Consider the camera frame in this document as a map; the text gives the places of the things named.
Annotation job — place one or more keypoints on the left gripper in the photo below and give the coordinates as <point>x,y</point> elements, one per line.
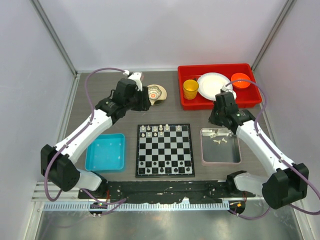
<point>144,103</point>

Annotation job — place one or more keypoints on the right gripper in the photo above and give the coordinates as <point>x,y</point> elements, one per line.
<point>212,119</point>

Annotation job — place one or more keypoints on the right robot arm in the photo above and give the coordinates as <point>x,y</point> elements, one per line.
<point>285,182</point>

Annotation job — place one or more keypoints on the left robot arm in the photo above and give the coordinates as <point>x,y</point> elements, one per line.
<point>58,162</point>

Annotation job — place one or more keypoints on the pile of white pieces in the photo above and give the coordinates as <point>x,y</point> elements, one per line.
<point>218,137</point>

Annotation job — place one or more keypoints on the black white chess board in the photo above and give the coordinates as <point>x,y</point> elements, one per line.
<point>174,146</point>

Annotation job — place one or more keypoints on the patterned small bowl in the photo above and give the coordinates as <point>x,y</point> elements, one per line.
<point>154,92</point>

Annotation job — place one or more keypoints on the beige saucer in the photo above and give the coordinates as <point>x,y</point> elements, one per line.
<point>161,99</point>

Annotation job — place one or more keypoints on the red plastic bin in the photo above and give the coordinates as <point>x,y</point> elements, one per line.
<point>245,98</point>

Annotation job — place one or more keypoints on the white paper plate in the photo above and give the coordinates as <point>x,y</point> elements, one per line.
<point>210,84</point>

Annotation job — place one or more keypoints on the silver metal tray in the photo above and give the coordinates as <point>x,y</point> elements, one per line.
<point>219,154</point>

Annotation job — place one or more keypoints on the orange plastic bowl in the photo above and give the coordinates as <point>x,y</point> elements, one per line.
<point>240,80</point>

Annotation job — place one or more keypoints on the yellow plastic cup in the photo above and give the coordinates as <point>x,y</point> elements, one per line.
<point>190,89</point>

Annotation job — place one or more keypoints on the blue plastic tray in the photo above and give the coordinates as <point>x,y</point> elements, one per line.
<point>107,153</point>

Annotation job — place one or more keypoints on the black bishop piece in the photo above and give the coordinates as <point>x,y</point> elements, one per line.
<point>168,170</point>

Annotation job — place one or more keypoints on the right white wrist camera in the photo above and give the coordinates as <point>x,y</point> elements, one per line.
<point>225,89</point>

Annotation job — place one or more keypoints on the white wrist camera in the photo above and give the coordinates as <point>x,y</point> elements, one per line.
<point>135,76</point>
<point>225,89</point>

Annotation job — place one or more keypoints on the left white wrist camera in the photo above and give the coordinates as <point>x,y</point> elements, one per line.
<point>135,76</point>

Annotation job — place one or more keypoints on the black mounting base plate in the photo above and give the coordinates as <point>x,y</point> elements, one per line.
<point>167,192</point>

